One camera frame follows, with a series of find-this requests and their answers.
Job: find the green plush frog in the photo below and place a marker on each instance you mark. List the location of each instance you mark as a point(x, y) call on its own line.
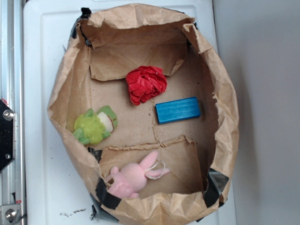
point(93, 127)

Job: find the red crumpled paper ball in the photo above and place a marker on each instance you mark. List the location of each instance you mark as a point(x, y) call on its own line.
point(144, 83)

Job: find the black metal bracket plate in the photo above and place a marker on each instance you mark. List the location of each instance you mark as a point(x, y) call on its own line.
point(7, 135)

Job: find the pink plush bunny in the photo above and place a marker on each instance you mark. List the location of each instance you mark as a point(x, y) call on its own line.
point(132, 178)

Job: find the brown paper bag tray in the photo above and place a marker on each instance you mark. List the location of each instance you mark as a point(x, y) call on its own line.
point(200, 152)

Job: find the blue wooden block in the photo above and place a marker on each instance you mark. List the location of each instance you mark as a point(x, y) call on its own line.
point(177, 110)

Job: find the aluminium frame rail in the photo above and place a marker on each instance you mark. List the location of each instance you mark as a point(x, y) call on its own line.
point(12, 179)

